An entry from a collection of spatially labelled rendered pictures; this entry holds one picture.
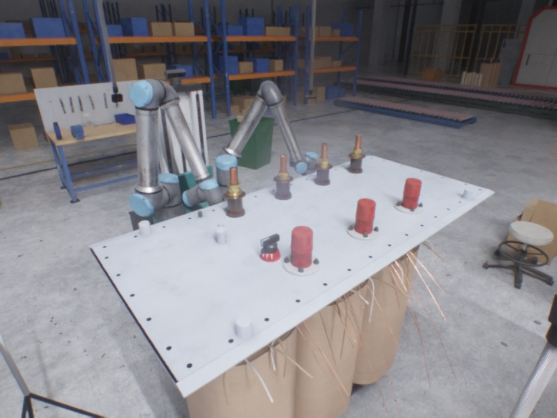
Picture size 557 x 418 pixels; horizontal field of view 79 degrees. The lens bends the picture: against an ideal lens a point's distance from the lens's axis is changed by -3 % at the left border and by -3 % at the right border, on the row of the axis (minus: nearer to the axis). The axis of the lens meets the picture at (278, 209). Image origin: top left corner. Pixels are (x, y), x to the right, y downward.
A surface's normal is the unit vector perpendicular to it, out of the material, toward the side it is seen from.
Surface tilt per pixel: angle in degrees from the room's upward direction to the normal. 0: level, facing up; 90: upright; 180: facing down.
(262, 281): 0
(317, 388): 90
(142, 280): 0
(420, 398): 0
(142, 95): 83
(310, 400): 90
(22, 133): 90
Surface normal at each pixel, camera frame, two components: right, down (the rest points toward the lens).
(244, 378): 0.35, 0.42
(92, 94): 0.65, 0.34
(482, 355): 0.00, -0.90
